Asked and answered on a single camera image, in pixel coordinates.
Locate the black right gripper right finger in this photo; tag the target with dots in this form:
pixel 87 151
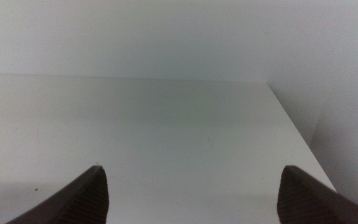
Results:
pixel 309 205

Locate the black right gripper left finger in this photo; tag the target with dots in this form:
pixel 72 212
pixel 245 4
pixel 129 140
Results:
pixel 82 202

